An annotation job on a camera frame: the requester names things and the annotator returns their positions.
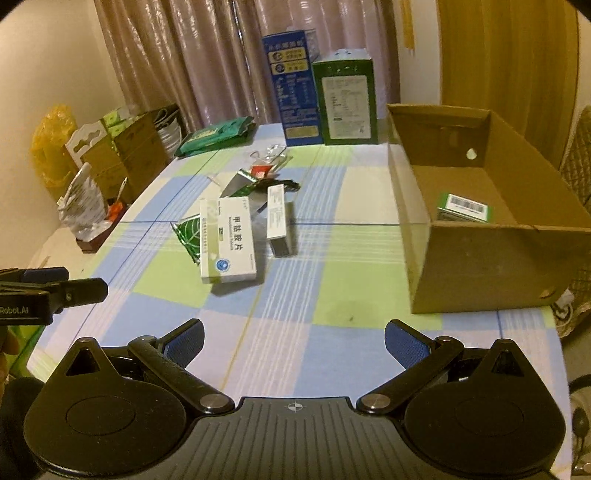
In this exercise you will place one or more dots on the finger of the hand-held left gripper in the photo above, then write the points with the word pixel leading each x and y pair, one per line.
pixel 41 274
pixel 83 290

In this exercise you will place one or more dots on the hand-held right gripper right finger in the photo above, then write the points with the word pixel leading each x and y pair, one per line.
pixel 406 344

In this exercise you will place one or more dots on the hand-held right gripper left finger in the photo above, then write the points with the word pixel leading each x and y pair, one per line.
pixel 187 342

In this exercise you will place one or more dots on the green leaf foil packet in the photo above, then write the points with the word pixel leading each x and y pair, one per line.
pixel 187 235

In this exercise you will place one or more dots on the large white medicine box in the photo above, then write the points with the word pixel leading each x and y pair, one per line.
pixel 231 240

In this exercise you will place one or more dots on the narrow white medicine box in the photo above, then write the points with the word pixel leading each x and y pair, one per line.
pixel 277 217

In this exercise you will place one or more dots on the silver foil bag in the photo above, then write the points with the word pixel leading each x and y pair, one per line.
pixel 240 187

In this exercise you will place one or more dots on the checked cloth desktop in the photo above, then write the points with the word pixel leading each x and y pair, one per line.
pixel 286 295

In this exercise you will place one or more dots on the green printed box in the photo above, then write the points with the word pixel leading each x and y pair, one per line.
pixel 21 344

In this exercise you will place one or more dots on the dark brown tray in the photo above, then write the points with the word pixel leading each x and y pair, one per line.
pixel 99 237

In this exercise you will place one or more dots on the white plastic bag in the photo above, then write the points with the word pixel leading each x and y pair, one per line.
pixel 83 203

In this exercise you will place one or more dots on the orange small item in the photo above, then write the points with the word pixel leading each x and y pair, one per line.
pixel 113 213

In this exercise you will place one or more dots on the small brown cardboard box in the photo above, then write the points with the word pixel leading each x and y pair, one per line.
pixel 104 173

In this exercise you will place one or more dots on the yellow plastic bag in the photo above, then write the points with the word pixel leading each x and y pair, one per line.
pixel 51 138

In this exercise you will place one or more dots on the white cardboard hanger card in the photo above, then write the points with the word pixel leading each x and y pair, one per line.
pixel 85 136

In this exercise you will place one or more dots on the green barcode box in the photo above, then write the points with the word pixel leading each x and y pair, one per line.
pixel 464 205

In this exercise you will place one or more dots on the tall brown cardboard box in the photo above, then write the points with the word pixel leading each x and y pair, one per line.
pixel 143 147

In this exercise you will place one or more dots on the green and white small boxes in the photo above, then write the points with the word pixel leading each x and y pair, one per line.
pixel 117 120

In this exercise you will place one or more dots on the white paper bag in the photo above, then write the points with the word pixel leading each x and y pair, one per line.
pixel 168 131

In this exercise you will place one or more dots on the red snack packet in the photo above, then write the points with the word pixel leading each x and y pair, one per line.
pixel 262 171

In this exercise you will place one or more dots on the green wet wipes pack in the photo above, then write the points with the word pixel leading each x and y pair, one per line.
pixel 207 138

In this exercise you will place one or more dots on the clear plastic packet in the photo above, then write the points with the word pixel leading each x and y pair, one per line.
pixel 263 157

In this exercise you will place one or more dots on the tall green carton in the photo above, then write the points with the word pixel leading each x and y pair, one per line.
pixel 346 101

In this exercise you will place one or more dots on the pink curtain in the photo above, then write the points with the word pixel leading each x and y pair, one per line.
pixel 184 55

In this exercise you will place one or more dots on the tall blue carton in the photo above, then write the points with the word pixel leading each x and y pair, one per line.
pixel 291 92

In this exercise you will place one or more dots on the wooden door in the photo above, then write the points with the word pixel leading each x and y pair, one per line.
pixel 508 55

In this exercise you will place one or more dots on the yellow wall strip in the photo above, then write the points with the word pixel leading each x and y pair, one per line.
pixel 407 23

